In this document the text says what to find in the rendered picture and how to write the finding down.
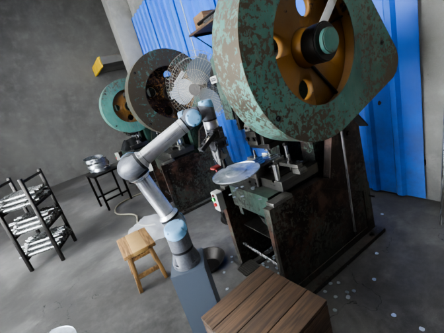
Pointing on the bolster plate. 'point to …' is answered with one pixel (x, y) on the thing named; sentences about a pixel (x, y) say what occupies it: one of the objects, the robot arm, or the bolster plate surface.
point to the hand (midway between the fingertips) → (219, 164)
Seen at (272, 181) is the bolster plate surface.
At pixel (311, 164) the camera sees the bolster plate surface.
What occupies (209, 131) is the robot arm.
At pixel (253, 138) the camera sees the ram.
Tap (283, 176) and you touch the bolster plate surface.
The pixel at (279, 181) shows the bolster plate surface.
